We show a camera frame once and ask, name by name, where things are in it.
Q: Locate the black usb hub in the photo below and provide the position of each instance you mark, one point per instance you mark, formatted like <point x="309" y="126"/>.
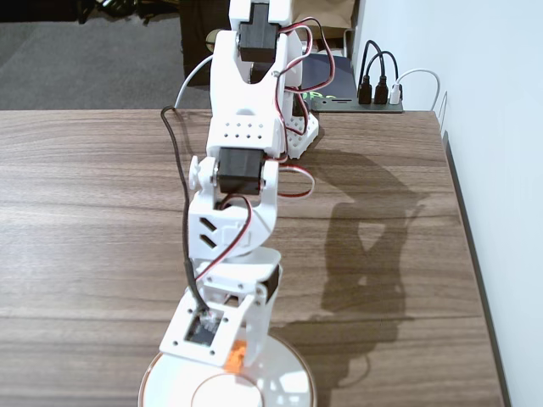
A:
<point x="339" y="107"/>

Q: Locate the brown paper bag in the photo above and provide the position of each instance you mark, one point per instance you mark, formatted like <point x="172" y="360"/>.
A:
<point x="335" y="17"/>

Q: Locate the black office chair base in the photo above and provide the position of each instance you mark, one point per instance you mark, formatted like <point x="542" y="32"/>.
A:
<point x="82" y="10"/>

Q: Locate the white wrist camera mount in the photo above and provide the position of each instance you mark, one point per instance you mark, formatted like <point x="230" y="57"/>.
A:
<point x="182" y="330"/>

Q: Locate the black cabinet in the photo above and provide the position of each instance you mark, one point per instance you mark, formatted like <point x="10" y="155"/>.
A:
<point x="195" y="42"/>

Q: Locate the round cream red badge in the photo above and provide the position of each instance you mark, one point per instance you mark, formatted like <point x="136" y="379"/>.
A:
<point x="211" y="39"/>

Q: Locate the dark navy box green logo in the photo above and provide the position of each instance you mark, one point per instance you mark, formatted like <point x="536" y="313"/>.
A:
<point x="339" y="80"/>

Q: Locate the orange lego block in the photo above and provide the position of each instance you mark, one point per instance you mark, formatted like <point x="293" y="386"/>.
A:
<point x="235" y="360"/>

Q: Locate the white plate with brown rim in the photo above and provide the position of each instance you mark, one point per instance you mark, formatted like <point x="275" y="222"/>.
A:
<point x="271" y="381"/>

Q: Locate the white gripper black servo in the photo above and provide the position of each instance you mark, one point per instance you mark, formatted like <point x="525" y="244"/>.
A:
<point x="260" y="323"/>

